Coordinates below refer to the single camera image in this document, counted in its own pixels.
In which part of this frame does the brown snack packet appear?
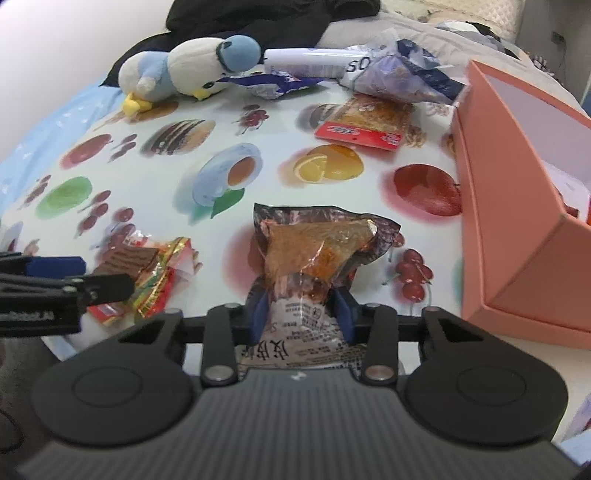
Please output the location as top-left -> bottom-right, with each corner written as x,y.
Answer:
94,246 -> 159,284

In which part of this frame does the red-label pastry packet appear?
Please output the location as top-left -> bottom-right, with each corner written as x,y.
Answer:
313,94 -> 416,152

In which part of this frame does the white tube bottle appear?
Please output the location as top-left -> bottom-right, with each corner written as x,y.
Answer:
263,45 -> 370,77

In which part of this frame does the pink cardboard box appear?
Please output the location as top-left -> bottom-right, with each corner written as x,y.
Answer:
450,59 -> 591,345

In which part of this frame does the red yellow striped snack packet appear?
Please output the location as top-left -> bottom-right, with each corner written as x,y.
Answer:
86,236 -> 197,322

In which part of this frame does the clear plastic wrapper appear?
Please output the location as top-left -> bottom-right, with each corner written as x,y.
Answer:
344,26 -> 405,54

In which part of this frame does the blue and white snack bag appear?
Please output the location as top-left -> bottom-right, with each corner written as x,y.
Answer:
339,39 -> 470,105

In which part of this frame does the white red snack packet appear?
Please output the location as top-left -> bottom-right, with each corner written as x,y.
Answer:
235,202 -> 403,370

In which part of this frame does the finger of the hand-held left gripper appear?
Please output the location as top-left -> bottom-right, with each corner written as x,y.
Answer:
0,272 -> 136,307
0,252 -> 87,279

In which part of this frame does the blue snack packet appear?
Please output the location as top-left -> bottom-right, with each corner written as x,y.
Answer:
221,69 -> 327,100

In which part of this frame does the blue and white plush penguin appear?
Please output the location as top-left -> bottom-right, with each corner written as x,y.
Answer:
117,34 -> 264,114

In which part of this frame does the black jacket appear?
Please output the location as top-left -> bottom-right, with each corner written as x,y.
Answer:
99,0 -> 382,89

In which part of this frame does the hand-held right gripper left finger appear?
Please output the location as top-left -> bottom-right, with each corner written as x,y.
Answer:
92,288 -> 269,387

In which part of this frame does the cream padded headboard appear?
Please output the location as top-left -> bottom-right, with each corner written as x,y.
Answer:
383,0 -> 527,42

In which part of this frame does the fruit-print mat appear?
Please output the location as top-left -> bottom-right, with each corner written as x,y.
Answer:
0,69 -> 468,371

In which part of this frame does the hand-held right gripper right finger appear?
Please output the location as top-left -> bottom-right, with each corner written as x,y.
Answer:
337,286 -> 509,387

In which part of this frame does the grey blanket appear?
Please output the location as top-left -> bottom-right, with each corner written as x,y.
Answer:
313,11 -> 578,107

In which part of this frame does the pile of clothes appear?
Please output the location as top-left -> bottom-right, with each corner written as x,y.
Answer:
433,18 -> 507,52

